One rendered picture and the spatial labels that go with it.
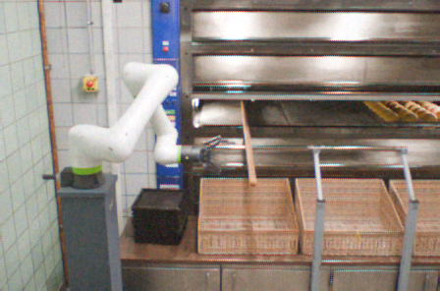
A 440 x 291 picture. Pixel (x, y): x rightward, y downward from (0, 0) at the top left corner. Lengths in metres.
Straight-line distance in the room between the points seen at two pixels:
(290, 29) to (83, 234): 1.63
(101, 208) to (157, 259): 0.77
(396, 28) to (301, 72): 0.61
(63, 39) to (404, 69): 2.05
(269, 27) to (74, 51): 1.18
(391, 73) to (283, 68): 0.65
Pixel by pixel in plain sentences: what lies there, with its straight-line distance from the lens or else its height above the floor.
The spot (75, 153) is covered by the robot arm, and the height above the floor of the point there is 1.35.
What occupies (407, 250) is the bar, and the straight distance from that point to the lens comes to 2.73.
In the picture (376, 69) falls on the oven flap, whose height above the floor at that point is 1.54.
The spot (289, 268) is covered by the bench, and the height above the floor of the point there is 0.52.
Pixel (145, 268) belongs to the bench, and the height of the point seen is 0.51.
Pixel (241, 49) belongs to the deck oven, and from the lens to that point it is 2.84.
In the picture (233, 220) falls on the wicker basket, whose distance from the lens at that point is 3.04.
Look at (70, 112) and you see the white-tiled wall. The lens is 3.07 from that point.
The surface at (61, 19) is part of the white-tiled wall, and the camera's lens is 2.99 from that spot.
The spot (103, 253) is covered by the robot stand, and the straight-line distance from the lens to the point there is 2.09.
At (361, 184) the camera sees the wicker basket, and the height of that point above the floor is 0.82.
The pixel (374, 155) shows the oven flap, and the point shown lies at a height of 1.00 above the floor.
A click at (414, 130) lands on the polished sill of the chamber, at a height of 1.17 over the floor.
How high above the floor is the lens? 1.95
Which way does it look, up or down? 15 degrees down
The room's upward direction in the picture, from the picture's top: straight up
